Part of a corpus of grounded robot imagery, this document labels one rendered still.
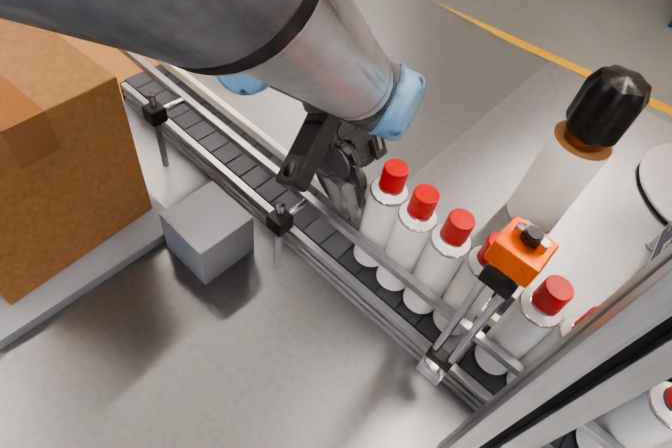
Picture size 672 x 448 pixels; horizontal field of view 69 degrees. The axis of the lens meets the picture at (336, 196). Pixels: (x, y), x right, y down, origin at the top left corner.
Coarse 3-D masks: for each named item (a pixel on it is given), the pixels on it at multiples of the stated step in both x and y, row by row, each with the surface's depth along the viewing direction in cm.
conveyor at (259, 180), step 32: (160, 64) 101; (160, 96) 94; (192, 96) 96; (192, 128) 90; (224, 160) 86; (256, 192) 83; (288, 192) 83; (320, 192) 84; (320, 224) 80; (352, 256) 76; (416, 320) 71; (448, 352) 68
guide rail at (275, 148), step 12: (156, 60) 98; (180, 72) 94; (192, 84) 93; (204, 96) 92; (216, 96) 91; (216, 108) 92; (228, 108) 89; (240, 120) 88; (252, 132) 87; (264, 144) 86; (276, 144) 85; (276, 156) 86; (312, 180) 82; (324, 192) 81; (480, 312) 70; (492, 324) 69
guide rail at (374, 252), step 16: (144, 64) 87; (160, 80) 85; (176, 96) 84; (208, 112) 81; (224, 128) 79; (240, 144) 78; (256, 160) 77; (304, 192) 73; (320, 208) 71; (336, 224) 70; (352, 240) 69; (368, 240) 69; (384, 256) 67; (400, 272) 66; (416, 288) 65; (432, 304) 64; (448, 320) 64; (464, 320) 62; (480, 336) 61; (496, 352) 60; (512, 368) 60; (592, 432) 56
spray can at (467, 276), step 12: (492, 240) 56; (480, 252) 58; (468, 264) 59; (480, 264) 58; (456, 276) 63; (468, 276) 59; (456, 288) 62; (468, 288) 60; (444, 300) 66; (456, 300) 63; (480, 300) 61; (468, 312) 64; (444, 324) 68; (456, 336) 70
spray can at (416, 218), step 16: (416, 192) 59; (432, 192) 59; (400, 208) 63; (416, 208) 59; (432, 208) 59; (400, 224) 62; (416, 224) 61; (432, 224) 61; (400, 240) 64; (416, 240) 62; (400, 256) 66; (416, 256) 66; (384, 272) 71; (384, 288) 73; (400, 288) 72
